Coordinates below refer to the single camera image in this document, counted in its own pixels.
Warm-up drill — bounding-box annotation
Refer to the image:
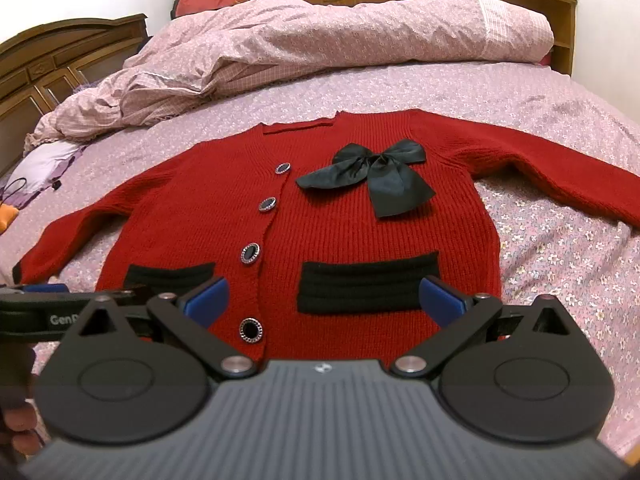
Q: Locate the red knit cardigan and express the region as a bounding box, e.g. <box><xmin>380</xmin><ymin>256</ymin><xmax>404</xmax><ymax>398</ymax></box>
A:
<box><xmin>13</xmin><ymin>110</ymin><xmax>639</xmax><ymax>362</ymax></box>

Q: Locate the left hand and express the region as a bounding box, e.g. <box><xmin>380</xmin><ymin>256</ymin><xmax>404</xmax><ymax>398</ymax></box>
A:
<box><xmin>1</xmin><ymin>402</ymin><xmax>42</xmax><ymax>456</ymax></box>

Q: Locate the orange object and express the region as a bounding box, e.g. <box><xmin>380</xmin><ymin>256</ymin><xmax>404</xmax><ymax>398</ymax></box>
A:
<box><xmin>0</xmin><ymin>204</ymin><xmax>20</xmax><ymax>234</ymax></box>

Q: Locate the lilac pillow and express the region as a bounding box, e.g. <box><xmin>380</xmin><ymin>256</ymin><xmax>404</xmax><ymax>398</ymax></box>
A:
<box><xmin>1</xmin><ymin>141</ymin><xmax>86</xmax><ymax>209</ymax></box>

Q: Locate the pink floral bed sheet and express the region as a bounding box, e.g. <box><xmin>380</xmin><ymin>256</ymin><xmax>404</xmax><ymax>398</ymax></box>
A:
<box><xmin>1</xmin><ymin>62</ymin><xmax>639</xmax><ymax>454</ymax></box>

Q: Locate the wooden headboard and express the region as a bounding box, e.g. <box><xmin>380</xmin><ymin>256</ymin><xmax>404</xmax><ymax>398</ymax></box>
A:
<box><xmin>0</xmin><ymin>14</ymin><xmax>149</xmax><ymax>174</ymax></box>

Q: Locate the pink floral duvet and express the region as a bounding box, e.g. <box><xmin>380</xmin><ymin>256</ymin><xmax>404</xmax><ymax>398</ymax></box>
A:
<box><xmin>22</xmin><ymin>0</ymin><xmax>556</xmax><ymax>154</ymax></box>

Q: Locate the black cable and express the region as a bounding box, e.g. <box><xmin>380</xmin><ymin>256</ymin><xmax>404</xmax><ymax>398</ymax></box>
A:
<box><xmin>0</xmin><ymin>176</ymin><xmax>30</xmax><ymax>201</ymax></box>

